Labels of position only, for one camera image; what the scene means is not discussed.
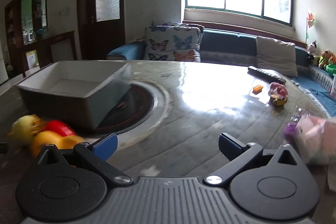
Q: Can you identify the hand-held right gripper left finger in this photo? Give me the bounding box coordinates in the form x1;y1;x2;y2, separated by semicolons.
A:
32;133;132;185

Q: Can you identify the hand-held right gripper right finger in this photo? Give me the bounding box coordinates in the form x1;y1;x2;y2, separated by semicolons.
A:
205;133;306;185

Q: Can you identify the grey cardboard box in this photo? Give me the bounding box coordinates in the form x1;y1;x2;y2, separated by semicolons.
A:
16;61;132;131

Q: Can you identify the yellow bear toy red shirt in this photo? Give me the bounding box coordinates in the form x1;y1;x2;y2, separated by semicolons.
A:
8;114;86;157

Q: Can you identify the round black table hotplate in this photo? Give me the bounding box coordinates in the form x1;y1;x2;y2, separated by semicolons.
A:
93;81;172;136

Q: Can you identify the small purple toy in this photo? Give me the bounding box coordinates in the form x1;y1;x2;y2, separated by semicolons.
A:
284;122;300;141

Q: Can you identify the pink toy figure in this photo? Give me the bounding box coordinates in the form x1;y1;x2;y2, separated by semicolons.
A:
268;81;289;97

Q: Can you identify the black remote control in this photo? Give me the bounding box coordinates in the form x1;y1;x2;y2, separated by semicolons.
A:
247;66;287;85

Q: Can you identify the pink plush toy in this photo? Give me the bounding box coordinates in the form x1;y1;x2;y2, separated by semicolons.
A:
293;114;336;166

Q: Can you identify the blue sofa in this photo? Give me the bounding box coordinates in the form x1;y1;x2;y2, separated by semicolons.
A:
106;21;336;117

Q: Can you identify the grey pillow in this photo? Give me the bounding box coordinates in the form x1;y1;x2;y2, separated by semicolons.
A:
256;35;299;78

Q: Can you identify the yellow carton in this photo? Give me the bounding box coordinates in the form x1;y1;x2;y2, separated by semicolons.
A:
25;50;40;70

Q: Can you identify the butterfly print cushion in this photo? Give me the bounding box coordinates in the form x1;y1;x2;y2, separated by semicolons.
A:
143;19;204;62

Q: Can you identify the dark wooden door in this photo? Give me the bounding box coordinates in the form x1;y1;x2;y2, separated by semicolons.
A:
77;0;126;61

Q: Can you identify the dark wooden cabinet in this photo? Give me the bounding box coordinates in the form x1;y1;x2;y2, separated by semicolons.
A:
4;0;77;78

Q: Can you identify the black and white plush toy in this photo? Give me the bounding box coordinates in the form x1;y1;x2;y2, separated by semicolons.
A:
307;40;320;61

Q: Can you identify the brown and green plush toy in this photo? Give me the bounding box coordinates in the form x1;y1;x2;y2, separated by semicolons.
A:
317;49;336;69

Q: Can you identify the colourful pinwheel decoration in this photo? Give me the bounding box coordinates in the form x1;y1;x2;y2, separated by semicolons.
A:
305;10;315;41

